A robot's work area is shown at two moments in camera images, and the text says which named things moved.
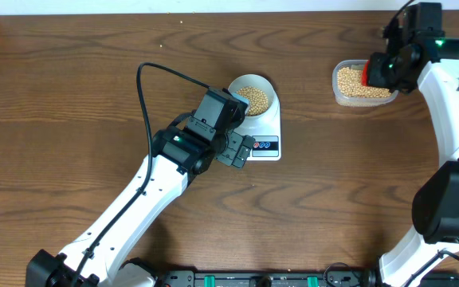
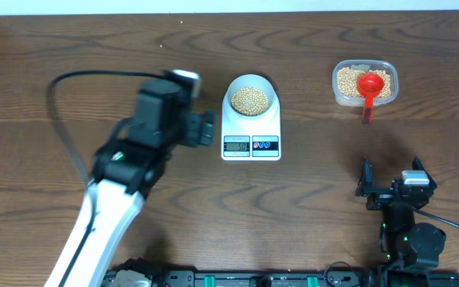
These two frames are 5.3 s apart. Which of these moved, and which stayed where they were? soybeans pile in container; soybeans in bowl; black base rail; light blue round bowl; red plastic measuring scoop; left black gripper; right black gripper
Moved: red plastic measuring scoop; right black gripper; left black gripper
Stayed: light blue round bowl; soybeans pile in container; black base rail; soybeans in bowl
